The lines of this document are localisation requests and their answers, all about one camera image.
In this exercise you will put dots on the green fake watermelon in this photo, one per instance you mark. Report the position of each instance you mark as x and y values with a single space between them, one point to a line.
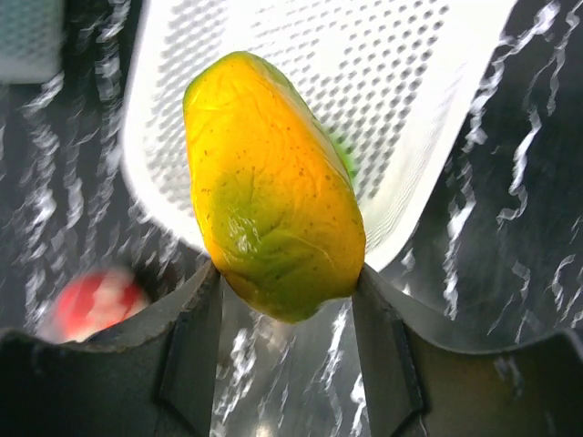
344 150

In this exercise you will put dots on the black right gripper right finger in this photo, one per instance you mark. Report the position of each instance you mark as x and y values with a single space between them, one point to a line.
426 375

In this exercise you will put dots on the pale green plastic basket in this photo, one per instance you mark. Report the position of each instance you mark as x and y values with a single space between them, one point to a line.
31 40

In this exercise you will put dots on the red fake tomato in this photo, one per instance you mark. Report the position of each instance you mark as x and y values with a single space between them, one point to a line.
91 303

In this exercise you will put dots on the orange green fake mango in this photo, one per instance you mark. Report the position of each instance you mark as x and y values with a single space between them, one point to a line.
272 197

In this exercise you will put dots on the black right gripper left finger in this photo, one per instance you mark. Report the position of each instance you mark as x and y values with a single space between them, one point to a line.
151 375

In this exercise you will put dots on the white perforated plastic basket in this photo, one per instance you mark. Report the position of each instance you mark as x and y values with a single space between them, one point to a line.
395 78

